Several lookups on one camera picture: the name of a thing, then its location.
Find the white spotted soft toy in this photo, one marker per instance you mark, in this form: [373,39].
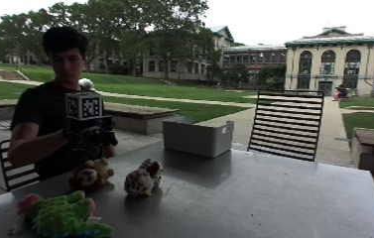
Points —
[141,178]

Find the round white object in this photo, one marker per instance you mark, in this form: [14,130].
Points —
[87,84]

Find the long stone bench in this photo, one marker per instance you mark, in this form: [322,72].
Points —
[140,115]

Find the cream building with arched windows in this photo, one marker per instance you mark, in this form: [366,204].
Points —
[340,61]

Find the grey plastic bin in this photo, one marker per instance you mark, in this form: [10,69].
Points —
[197,139]

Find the person in black shirt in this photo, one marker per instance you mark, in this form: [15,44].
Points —
[40,105]

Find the green and pink soft toy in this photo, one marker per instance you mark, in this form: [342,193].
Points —
[63,216]

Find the black slatted metal chair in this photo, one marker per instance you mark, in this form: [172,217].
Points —
[286,124]
[15,168]

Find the outdoor concrete steps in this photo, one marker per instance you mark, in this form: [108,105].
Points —
[10,74]

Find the large green trees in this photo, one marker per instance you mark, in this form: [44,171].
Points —
[120,29]

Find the white cube with black markers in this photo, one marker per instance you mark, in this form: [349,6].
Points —
[84,105]

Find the brick building with glass front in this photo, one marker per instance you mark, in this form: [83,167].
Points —
[253,58]

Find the brown monkey soft toy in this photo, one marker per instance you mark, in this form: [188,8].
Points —
[91,174]

